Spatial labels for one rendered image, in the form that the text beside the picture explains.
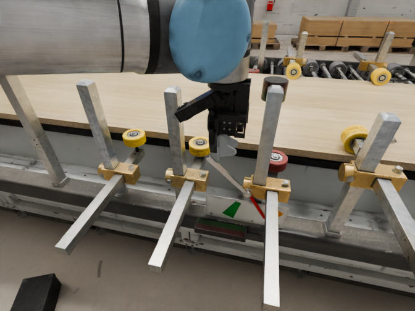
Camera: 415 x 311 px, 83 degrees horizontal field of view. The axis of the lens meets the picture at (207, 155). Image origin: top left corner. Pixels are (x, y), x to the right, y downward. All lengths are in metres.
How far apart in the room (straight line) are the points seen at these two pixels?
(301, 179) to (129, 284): 1.08
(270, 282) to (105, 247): 1.31
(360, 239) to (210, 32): 0.80
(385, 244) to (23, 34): 0.95
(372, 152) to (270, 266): 0.36
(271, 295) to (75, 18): 0.52
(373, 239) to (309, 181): 0.27
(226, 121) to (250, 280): 1.16
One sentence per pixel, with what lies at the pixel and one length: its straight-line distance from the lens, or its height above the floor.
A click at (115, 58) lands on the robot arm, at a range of 0.23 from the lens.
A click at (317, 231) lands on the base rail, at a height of 0.70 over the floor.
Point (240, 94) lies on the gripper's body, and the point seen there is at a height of 1.17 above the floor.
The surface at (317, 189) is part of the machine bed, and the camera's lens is 1.02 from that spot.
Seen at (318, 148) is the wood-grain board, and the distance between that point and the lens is 0.87.
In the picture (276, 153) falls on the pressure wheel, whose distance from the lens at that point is 0.78.
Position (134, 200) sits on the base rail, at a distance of 0.92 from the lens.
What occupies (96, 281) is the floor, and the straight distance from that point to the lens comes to 1.61.
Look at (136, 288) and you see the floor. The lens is 1.52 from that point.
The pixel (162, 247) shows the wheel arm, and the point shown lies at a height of 0.85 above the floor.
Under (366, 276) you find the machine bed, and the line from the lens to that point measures 1.54.
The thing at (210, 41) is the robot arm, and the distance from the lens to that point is 0.24.
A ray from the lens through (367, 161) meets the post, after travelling 0.68.
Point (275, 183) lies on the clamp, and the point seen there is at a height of 0.87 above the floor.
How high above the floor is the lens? 1.35
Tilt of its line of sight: 37 degrees down
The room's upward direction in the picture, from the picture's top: straight up
